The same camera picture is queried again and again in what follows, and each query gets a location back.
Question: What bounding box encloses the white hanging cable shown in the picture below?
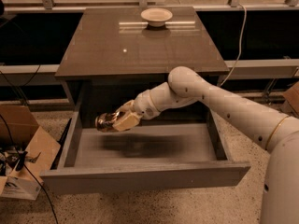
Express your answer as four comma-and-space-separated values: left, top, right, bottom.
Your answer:
219, 3, 248, 88

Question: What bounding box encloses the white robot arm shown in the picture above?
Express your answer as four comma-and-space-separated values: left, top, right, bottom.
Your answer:
113, 66, 299, 224

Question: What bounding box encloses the white ceramic bowl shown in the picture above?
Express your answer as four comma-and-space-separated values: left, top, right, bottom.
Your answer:
141, 8, 173, 27

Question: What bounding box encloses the brown cardboard box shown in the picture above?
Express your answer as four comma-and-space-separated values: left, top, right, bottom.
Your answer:
0, 105, 60, 200

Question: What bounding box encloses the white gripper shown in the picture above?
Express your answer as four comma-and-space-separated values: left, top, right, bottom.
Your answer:
112, 90, 161, 132

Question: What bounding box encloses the cardboard box at right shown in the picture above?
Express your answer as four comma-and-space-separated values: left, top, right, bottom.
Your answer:
280, 81, 299, 117

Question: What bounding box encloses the open grey top drawer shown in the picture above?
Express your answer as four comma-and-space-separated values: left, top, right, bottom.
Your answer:
39, 81, 251, 196

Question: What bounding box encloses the grey drawer cabinet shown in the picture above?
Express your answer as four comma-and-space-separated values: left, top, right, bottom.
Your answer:
55, 7, 228, 128

